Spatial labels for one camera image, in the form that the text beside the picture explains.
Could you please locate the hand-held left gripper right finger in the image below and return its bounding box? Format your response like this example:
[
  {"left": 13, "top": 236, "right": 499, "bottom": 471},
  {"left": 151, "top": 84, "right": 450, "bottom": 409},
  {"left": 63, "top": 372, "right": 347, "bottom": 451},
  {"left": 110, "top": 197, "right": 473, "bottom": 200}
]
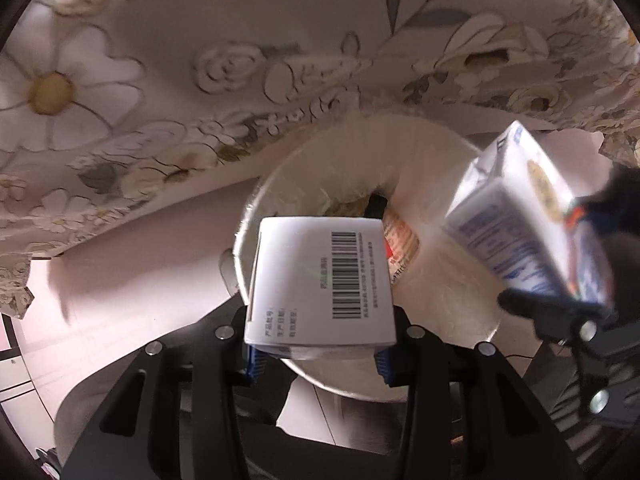
[{"left": 372, "top": 305, "right": 586, "bottom": 480}]

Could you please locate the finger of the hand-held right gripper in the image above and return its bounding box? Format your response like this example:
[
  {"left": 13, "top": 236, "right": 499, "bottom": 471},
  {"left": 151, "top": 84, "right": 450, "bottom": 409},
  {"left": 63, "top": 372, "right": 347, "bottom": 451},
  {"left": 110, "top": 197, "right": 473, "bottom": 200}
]
[
  {"left": 497, "top": 287, "right": 640, "bottom": 428},
  {"left": 565, "top": 162, "right": 640, "bottom": 256}
]

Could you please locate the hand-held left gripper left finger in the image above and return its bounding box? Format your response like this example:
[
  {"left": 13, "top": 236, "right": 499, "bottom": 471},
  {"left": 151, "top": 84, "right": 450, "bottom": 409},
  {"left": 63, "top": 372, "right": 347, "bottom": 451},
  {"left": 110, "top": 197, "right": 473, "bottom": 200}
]
[{"left": 52, "top": 305, "right": 291, "bottom": 480}]

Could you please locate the white trash bin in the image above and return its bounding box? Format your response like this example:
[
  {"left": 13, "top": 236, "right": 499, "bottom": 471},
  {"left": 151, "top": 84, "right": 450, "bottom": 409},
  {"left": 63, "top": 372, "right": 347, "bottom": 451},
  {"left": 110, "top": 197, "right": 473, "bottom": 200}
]
[{"left": 232, "top": 110, "right": 506, "bottom": 403}]

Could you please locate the white milk carton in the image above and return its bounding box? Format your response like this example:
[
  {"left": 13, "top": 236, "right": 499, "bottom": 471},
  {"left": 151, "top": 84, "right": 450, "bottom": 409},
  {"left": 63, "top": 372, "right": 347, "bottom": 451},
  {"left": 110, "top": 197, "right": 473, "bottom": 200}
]
[{"left": 442, "top": 120, "right": 616, "bottom": 306}]

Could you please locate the white barcode box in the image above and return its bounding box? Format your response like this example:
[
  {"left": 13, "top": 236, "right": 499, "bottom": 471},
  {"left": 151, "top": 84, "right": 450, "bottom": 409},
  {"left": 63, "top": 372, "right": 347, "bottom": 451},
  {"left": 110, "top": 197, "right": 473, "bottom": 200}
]
[{"left": 243, "top": 216, "right": 396, "bottom": 361}]

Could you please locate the red printed wrapper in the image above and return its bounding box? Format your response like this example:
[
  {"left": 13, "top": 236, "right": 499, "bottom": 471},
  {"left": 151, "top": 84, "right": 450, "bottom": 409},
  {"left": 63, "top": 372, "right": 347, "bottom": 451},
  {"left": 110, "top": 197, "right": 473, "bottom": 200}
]
[{"left": 382, "top": 210, "right": 422, "bottom": 287}]

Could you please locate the floral bed sheet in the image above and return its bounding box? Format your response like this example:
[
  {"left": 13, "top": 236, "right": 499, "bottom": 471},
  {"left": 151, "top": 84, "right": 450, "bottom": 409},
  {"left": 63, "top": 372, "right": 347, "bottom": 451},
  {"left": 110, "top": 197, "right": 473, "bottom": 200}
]
[{"left": 0, "top": 0, "right": 640, "bottom": 321}]

